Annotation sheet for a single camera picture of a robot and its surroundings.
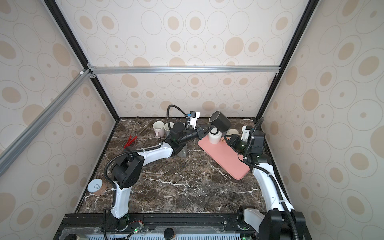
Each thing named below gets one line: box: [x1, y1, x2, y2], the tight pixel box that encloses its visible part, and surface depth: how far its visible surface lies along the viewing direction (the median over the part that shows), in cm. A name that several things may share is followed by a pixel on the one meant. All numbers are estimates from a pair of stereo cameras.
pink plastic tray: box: [198, 136, 251, 180], surface depth 96 cm
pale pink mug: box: [153, 120, 165, 138], surface depth 105 cm
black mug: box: [209, 110, 232, 133], surface depth 80 cm
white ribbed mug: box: [208, 127, 222, 144], surface depth 101 cm
